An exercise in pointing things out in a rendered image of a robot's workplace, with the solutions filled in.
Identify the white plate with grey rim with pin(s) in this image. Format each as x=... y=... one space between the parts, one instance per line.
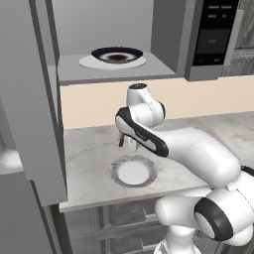
x=133 y=172

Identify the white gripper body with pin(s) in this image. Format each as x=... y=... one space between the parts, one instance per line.
x=132 y=145

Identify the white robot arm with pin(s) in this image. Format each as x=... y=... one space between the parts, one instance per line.
x=198 y=155

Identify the white microwave turntable plate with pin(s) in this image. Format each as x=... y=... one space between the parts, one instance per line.
x=86 y=62

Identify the grey wooden drawer front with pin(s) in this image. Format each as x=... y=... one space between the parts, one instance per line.
x=127 y=243
x=125 y=216

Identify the dark blue bowl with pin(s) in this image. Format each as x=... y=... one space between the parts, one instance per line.
x=116 y=55

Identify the grey microwave oven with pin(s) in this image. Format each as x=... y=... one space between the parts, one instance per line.
x=172 y=36

